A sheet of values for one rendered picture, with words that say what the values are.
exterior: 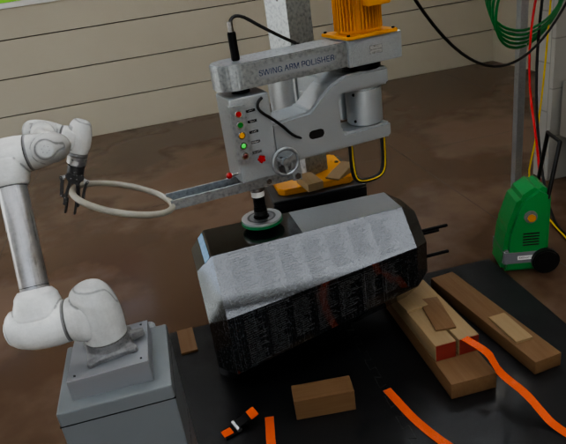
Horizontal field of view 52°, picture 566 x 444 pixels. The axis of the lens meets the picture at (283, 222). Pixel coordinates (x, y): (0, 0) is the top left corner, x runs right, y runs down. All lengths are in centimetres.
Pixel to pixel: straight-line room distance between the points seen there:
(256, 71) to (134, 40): 614
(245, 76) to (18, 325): 143
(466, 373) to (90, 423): 180
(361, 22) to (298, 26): 66
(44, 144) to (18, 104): 693
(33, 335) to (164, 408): 52
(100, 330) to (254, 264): 100
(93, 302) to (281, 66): 139
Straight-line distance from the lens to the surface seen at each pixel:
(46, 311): 220
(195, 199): 288
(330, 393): 299
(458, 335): 321
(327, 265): 295
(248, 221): 307
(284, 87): 355
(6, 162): 226
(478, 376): 312
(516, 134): 518
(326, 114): 298
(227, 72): 276
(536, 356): 330
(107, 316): 216
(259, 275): 289
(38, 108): 911
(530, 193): 396
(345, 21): 302
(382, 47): 305
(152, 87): 894
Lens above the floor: 212
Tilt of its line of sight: 25 degrees down
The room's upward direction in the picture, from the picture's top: 8 degrees counter-clockwise
